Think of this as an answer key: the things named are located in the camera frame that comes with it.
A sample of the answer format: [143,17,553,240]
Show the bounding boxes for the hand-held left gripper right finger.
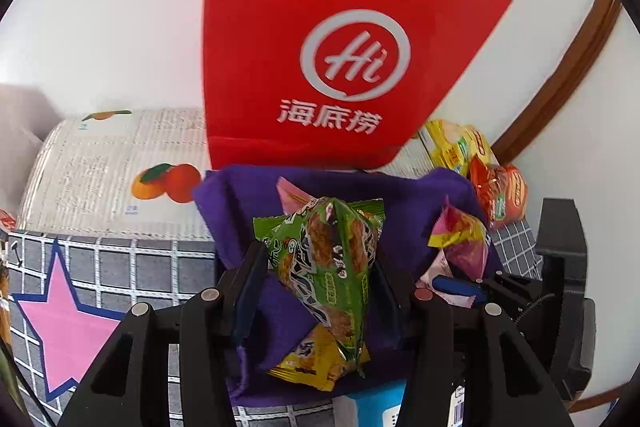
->
[372,254,573,427]

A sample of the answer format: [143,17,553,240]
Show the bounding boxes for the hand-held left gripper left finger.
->
[60,239,271,427]

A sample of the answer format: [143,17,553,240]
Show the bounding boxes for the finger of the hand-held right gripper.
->
[432,272,543,333]

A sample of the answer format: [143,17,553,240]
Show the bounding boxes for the yellow and pink snack packet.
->
[428,202,488,280]

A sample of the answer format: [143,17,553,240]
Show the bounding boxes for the green snack packet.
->
[252,197,386,378]

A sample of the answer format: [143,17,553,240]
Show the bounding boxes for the purple cloth tray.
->
[192,164,503,413]

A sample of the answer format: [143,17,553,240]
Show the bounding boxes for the clear pink snack packet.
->
[276,177,316,215]

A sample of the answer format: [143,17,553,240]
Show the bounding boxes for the blue tissue box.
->
[332,379,471,427]

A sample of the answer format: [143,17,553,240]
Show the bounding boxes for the grey checked tablecloth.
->
[7,207,543,427]

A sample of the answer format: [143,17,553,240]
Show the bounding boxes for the orange chips bag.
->
[467,154,529,230]

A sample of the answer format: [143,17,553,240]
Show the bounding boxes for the yellow chips bag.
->
[420,119,496,172]

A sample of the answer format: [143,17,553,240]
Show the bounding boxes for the pink star patch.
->
[12,239,126,403]

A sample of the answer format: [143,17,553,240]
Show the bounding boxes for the white box with oranges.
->
[17,107,436,240]

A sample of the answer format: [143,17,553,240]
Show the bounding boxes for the red paper bag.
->
[202,0,515,172]

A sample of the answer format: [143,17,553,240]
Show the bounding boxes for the brown wooden door frame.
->
[492,0,626,420]

